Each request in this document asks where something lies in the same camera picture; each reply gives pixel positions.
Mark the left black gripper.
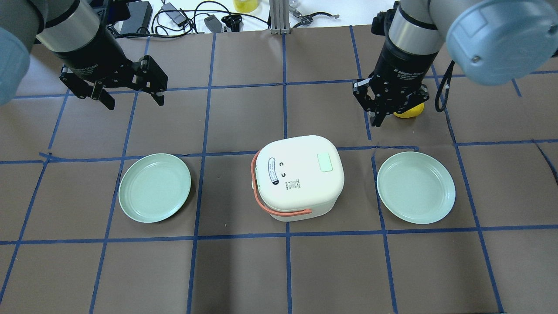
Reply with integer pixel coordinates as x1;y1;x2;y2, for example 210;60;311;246
54;28;169;110

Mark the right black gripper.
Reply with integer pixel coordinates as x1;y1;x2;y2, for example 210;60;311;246
352;41;430;127

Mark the white rice cooker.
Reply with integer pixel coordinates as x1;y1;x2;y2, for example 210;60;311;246
250;135;345;222

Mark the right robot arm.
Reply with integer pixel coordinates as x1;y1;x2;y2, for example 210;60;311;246
352;0;558;127

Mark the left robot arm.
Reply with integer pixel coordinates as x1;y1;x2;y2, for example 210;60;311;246
0;0;168;110

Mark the yellow lemon toy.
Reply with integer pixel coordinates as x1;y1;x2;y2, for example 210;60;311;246
393;102;425;119

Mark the green plate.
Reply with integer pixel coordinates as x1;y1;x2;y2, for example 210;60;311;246
377;151;456;225
118;153;192;223

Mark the black power adapter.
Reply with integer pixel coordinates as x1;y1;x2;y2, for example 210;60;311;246
120;1;152;34

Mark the yellow tape roll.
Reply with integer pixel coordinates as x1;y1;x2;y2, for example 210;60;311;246
232;0;259;14

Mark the aluminium frame post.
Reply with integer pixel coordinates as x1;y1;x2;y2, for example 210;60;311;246
269;0;291;34

